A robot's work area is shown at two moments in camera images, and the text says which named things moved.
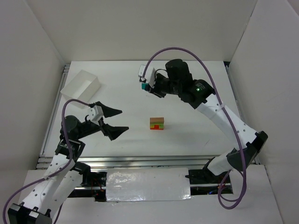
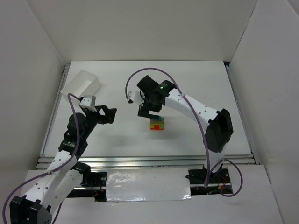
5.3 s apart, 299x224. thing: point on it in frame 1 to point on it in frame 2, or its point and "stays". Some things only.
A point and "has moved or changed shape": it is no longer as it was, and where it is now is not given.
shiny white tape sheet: [130, 185] stays
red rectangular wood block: [156, 127] stays
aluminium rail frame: [139, 162] stays
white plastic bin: [81, 87] stays
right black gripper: [153, 88] to [147, 112]
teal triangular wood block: [145, 86] has moved or changed shape
